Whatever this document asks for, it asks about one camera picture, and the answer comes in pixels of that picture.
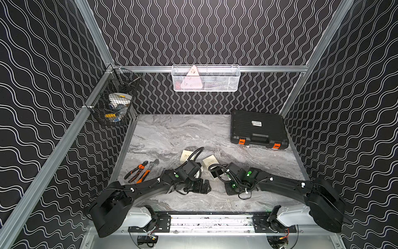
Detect cream drawer jewelry box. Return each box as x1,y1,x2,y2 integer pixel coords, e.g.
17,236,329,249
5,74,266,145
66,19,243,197
180,150,194,163

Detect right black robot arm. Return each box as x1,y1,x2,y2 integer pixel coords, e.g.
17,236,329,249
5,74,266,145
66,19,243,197
221,163,346,233

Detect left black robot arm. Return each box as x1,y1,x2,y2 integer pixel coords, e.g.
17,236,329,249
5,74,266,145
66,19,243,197
85,160,211,238

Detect orange black pliers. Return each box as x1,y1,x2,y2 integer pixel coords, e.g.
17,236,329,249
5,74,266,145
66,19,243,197
124,161,148,183

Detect black plastic tool case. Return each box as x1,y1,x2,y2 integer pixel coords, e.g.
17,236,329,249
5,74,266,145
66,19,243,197
230,110,289,150

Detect pink triangular card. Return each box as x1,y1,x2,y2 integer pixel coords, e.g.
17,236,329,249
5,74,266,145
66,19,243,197
180,65,203,90

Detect aluminium front rail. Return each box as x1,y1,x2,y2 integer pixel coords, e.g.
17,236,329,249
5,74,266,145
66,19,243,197
111,213,332,236

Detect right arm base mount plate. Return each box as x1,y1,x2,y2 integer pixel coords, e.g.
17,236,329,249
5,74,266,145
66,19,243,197
252,215,297,234

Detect orange handled adjustable wrench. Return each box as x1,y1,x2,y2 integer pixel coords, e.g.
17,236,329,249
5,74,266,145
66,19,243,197
136,159,159,184

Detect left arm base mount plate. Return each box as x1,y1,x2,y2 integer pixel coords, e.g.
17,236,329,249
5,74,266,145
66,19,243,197
128,215,171,233

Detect white wire wall basket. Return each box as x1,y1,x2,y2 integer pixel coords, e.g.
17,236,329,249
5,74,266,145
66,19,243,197
171,64,241,92

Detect black wire corner basket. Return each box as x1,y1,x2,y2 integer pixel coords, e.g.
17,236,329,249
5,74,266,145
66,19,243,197
89,68,143,127

